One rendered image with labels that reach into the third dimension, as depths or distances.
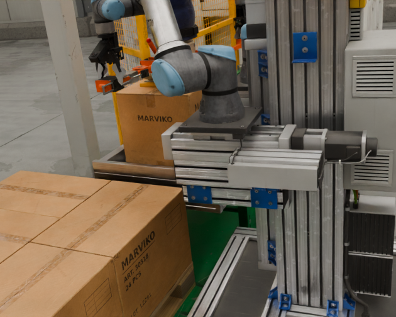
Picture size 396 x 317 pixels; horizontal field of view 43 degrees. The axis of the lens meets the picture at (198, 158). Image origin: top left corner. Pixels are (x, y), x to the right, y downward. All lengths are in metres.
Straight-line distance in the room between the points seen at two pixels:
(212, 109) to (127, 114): 0.99
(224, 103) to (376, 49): 0.47
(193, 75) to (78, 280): 0.81
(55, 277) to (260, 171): 0.83
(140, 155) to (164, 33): 1.13
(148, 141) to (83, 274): 0.90
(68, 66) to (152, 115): 1.15
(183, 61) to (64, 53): 2.03
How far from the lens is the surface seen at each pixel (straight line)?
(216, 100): 1.59
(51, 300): 1.77
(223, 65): 1.56
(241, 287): 2.23
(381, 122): 1.67
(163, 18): 1.56
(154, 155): 2.53
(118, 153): 2.76
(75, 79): 3.48
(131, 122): 2.53
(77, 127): 3.58
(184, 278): 2.48
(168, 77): 1.48
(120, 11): 1.97
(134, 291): 2.09
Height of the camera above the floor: 1.53
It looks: 22 degrees down
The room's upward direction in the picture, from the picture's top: 6 degrees counter-clockwise
